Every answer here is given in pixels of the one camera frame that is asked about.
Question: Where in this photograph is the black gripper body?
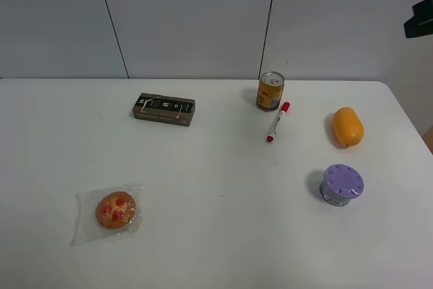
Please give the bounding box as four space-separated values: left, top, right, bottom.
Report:
403 0 433 39

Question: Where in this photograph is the gold drink can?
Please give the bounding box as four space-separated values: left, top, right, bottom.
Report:
256 71 285 111

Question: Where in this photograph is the orange mango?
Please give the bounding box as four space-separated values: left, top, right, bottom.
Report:
332 107 364 148

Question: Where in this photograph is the dark brown capsule box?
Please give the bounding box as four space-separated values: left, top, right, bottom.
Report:
132 93 196 127

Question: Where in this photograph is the purple lidded air freshener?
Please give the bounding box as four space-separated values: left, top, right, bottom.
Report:
319 164 364 207

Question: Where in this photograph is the red white marker pen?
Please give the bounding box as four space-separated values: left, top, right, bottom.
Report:
267 102 290 143

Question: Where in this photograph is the wrapped strawberry muffin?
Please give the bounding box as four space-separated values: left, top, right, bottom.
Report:
71 183 143 246

